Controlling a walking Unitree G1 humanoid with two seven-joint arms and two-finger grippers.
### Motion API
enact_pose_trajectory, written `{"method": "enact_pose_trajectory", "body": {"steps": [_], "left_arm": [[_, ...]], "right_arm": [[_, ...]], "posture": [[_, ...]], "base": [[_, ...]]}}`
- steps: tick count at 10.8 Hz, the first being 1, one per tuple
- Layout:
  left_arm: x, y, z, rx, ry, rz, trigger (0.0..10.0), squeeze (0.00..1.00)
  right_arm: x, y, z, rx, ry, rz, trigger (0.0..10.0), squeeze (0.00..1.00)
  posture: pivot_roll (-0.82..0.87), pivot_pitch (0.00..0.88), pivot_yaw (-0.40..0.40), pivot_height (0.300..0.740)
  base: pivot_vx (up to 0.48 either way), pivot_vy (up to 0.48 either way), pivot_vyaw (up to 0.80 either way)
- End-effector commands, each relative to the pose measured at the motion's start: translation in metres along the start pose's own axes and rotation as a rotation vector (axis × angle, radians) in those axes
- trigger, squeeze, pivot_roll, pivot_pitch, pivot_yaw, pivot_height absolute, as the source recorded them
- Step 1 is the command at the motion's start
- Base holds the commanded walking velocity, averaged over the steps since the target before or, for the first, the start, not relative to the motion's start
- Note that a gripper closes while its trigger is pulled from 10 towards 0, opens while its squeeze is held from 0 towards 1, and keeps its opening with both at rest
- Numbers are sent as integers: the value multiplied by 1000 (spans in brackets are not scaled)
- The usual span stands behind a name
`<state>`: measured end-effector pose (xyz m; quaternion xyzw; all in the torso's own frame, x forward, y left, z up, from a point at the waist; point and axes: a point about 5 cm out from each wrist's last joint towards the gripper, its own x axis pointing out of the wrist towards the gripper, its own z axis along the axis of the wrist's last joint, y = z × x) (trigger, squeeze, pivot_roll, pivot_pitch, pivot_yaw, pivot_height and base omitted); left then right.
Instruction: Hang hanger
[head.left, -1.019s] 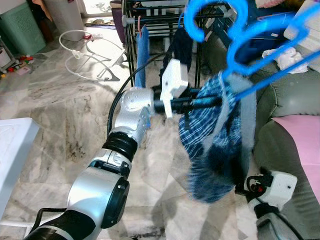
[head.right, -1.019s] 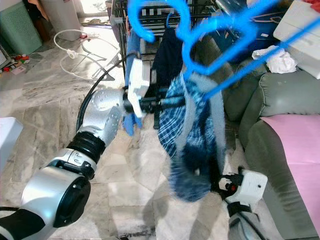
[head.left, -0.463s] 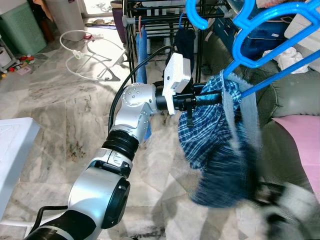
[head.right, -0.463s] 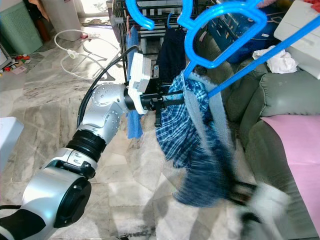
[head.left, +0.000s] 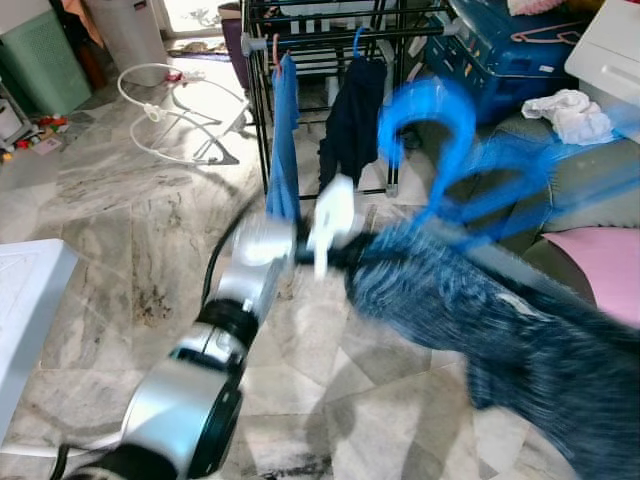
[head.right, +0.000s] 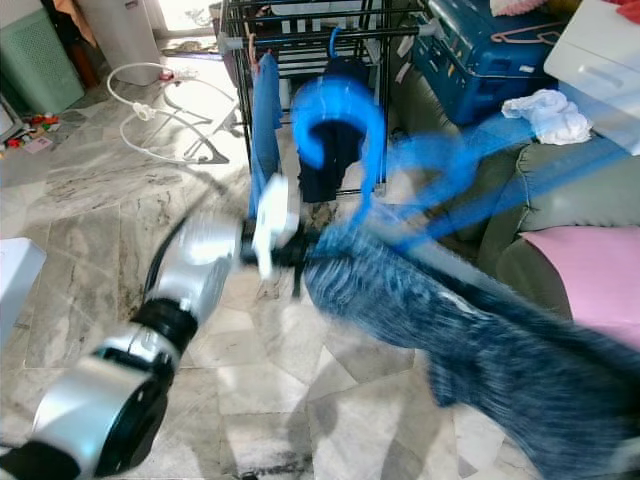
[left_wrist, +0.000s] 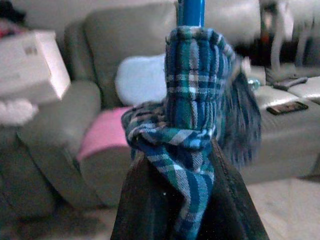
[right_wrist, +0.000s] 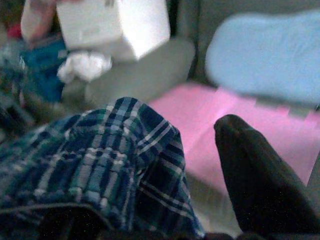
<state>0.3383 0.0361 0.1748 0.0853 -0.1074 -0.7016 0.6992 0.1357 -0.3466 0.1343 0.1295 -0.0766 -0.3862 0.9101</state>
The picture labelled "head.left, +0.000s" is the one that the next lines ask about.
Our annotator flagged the blue plastic hanger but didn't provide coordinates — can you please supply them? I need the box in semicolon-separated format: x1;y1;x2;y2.
350;25;369;61
375;78;640;251

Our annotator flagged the blue plaid garment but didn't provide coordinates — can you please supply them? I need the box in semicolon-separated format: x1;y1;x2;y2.
345;222;640;480

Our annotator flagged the thin pink hanger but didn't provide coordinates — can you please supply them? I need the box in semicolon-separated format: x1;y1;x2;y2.
510;25;591;46

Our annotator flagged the bright blue t-shirt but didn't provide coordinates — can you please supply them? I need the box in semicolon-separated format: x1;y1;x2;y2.
265;52;301;221

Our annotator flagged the navy blue garment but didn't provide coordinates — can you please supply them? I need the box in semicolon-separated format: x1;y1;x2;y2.
318;55;389;191

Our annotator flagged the black metal drying rack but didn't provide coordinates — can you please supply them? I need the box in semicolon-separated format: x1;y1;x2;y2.
240;0;466;196

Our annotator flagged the blue hard suitcase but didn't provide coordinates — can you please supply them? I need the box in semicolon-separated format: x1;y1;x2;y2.
425;0;601;126

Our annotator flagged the pink cushion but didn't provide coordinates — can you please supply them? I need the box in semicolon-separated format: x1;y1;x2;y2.
540;228;640;331

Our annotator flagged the grey sofa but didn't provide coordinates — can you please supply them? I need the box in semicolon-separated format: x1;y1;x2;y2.
480;110;640;331

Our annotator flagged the white cloth bundle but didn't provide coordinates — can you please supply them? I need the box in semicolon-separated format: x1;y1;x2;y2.
520;88;616;146

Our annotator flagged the grey plastic bin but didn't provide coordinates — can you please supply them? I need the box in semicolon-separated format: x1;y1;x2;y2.
85;0;171;73

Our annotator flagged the white plastic folding table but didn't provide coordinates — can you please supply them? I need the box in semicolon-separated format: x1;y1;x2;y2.
0;238;121;461

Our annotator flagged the white plastic box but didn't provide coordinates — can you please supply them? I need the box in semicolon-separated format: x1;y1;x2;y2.
565;0;640;106

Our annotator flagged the small red toy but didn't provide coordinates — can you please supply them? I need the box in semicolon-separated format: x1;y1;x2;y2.
0;115;71;156

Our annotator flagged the green laundry hamper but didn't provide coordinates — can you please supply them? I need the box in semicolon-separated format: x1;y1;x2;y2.
0;10;93;116

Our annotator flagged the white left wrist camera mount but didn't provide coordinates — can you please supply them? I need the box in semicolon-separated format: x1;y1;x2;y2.
305;175;359;281

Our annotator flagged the white tube frame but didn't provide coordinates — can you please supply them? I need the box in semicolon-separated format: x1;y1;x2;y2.
118;62;251;166

